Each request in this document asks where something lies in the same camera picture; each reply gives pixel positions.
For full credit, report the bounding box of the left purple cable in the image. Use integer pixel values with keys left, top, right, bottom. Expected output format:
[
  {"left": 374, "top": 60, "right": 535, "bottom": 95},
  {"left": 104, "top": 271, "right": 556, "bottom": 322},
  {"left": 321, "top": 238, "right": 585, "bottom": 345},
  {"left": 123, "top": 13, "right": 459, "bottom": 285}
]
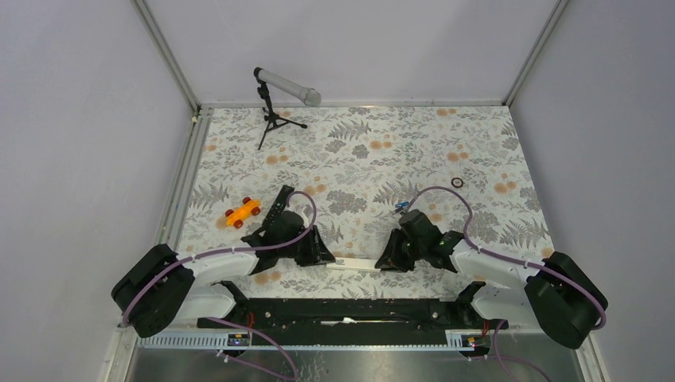
[{"left": 119, "top": 190, "right": 318, "bottom": 328}]

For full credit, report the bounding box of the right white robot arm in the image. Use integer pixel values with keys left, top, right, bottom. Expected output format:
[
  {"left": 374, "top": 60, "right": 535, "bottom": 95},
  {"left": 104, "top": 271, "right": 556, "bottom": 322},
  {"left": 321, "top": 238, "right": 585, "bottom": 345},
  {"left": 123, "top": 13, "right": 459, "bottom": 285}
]
[{"left": 375, "top": 209, "right": 608, "bottom": 349}]

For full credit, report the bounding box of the black tripod microphone stand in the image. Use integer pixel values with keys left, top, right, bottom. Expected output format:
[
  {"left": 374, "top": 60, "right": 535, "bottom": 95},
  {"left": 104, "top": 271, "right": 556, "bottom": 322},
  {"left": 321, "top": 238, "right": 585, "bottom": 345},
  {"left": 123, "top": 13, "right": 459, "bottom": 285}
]
[{"left": 257, "top": 80, "right": 308, "bottom": 150}]

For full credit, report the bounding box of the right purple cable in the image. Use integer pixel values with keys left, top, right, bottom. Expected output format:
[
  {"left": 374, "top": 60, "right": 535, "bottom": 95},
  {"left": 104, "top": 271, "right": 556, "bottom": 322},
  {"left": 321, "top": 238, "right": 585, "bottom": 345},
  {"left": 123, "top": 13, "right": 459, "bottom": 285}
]
[{"left": 403, "top": 185, "right": 608, "bottom": 332}]

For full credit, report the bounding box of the orange toy car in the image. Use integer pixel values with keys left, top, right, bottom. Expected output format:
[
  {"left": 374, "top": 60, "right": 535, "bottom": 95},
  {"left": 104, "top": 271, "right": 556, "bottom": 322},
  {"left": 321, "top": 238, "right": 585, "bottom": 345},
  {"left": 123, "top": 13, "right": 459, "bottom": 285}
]
[{"left": 225, "top": 197, "right": 261, "bottom": 229}]

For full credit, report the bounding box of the purple cable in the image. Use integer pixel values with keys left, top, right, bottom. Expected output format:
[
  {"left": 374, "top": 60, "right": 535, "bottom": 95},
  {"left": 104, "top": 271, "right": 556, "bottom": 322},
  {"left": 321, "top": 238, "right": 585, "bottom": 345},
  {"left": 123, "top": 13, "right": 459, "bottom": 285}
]
[
  {"left": 119, "top": 190, "right": 318, "bottom": 328},
  {"left": 403, "top": 185, "right": 608, "bottom": 332}
]

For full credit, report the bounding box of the black remote control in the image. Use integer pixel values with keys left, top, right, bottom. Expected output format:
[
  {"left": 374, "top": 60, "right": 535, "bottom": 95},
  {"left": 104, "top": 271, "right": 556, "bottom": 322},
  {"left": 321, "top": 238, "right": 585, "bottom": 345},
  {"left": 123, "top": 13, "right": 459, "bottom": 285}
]
[{"left": 261, "top": 185, "right": 295, "bottom": 230}]

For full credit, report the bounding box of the floral table mat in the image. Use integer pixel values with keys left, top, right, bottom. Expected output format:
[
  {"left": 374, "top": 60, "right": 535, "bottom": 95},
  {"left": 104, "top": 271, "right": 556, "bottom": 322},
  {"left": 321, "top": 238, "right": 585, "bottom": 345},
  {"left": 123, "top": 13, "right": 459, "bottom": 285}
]
[{"left": 167, "top": 106, "right": 563, "bottom": 301}]

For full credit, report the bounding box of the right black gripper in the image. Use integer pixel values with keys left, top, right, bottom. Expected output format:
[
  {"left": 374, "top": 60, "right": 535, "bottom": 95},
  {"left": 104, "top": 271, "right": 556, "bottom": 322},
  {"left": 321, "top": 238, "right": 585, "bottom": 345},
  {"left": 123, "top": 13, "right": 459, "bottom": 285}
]
[{"left": 375, "top": 229, "right": 426, "bottom": 274}]

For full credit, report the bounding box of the aluminium frame post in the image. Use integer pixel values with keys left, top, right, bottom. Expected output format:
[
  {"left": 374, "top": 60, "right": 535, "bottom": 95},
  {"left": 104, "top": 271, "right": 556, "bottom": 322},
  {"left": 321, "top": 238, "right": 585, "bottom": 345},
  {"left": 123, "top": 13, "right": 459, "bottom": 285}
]
[{"left": 131, "top": 0, "right": 201, "bottom": 115}]

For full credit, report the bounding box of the grey microphone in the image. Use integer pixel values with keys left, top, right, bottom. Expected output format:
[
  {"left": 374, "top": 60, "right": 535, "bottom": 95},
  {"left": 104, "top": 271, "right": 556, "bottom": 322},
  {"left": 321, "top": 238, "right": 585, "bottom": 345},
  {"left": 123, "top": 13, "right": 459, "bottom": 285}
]
[{"left": 254, "top": 67, "right": 322, "bottom": 107}]

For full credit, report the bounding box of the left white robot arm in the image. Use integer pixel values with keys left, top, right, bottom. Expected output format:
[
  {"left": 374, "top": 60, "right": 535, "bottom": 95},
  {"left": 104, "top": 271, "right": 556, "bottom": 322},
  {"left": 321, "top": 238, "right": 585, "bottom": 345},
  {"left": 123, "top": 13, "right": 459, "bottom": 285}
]
[{"left": 111, "top": 211, "right": 335, "bottom": 338}]

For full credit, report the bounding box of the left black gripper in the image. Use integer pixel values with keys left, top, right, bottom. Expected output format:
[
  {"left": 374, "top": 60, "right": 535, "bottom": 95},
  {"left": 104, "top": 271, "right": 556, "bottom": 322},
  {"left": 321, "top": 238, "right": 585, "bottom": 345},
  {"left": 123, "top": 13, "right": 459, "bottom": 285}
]
[{"left": 279, "top": 227, "right": 334, "bottom": 268}]

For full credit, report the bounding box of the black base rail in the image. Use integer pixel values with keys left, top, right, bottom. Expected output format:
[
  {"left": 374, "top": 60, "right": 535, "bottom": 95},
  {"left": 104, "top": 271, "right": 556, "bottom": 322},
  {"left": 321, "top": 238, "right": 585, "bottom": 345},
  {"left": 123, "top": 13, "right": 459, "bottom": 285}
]
[{"left": 223, "top": 298, "right": 500, "bottom": 331}]

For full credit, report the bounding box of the grey slotted cable duct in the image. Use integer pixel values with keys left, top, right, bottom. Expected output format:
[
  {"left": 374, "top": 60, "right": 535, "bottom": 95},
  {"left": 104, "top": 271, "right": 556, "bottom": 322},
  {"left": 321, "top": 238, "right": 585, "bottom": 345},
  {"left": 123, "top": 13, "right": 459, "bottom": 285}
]
[{"left": 136, "top": 330, "right": 480, "bottom": 356}]

